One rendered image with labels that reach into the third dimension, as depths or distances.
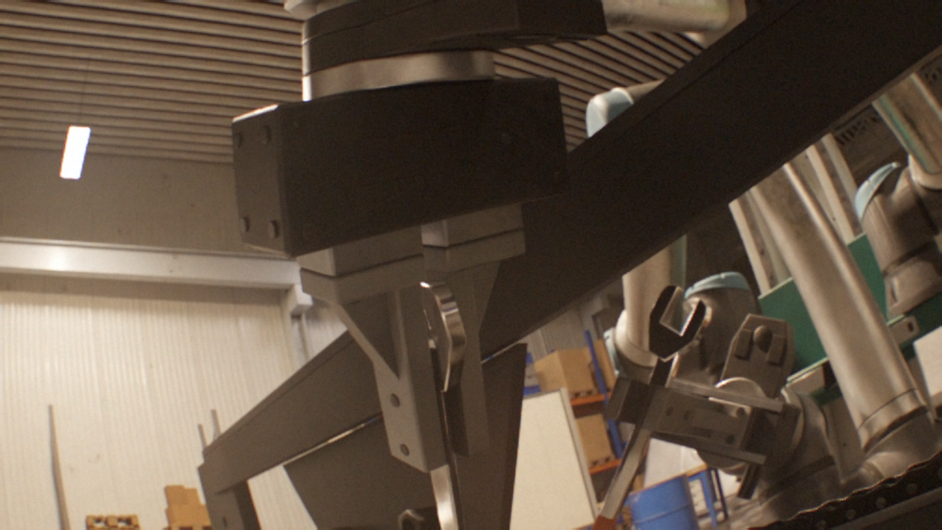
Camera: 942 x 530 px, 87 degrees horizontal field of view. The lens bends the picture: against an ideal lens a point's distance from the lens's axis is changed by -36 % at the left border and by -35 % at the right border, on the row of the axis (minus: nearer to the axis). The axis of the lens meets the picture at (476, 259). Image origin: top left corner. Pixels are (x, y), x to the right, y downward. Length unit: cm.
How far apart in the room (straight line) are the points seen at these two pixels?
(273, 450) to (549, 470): 469
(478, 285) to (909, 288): 104
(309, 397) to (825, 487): 47
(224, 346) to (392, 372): 1136
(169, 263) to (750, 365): 1085
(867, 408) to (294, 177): 59
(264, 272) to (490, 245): 1152
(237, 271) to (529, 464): 739
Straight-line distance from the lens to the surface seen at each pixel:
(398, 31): 22
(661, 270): 106
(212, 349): 1153
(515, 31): 20
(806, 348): 146
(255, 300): 1223
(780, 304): 148
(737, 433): 46
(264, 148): 23
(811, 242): 76
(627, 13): 59
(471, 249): 28
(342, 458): 55
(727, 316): 137
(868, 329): 71
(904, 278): 126
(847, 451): 154
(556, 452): 533
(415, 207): 25
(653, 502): 578
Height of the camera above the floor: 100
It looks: 22 degrees up
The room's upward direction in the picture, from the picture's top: 16 degrees counter-clockwise
